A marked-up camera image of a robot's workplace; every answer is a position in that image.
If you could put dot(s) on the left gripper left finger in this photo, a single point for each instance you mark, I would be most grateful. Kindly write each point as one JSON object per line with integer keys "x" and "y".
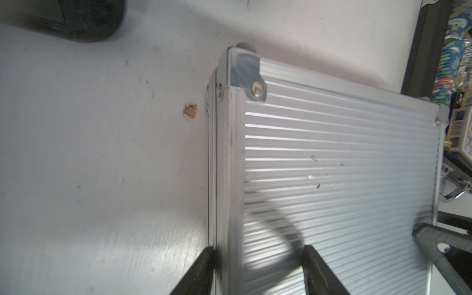
{"x": 198, "y": 280}

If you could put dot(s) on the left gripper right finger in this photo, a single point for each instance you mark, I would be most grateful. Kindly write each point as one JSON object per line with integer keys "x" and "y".
{"x": 319, "y": 279}

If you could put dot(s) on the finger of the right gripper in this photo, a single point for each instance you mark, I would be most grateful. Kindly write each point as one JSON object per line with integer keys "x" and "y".
{"x": 451, "y": 254}

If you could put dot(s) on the small silver aluminium poker case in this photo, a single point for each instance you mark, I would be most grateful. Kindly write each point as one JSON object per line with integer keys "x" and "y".
{"x": 297, "y": 158}

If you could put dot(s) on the black poker case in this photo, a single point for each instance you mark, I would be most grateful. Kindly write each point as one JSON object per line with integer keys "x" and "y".
{"x": 439, "y": 70}

